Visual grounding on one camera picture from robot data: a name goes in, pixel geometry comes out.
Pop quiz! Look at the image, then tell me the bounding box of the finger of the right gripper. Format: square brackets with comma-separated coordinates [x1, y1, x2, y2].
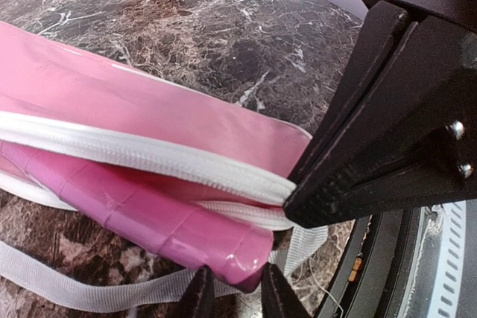
[283, 22, 476, 228]
[288, 1, 429, 180]

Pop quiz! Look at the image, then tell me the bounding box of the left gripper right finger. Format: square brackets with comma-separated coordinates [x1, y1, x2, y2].
[261, 264, 311, 318]

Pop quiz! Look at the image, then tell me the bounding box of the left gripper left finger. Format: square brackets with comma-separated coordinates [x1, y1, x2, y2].
[174, 266, 215, 318]

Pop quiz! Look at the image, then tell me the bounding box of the red racket with visible handle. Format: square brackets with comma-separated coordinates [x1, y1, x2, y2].
[1, 141, 274, 293]

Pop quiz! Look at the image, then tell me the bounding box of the pink racket cover bag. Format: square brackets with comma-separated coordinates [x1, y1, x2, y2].
[1, 23, 328, 317]

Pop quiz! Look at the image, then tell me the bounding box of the black front table rail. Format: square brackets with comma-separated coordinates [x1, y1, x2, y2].
[314, 207, 437, 317]

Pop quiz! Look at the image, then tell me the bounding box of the white slotted cable duct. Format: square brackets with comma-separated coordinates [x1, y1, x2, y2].
[426, 201, 467, 317]

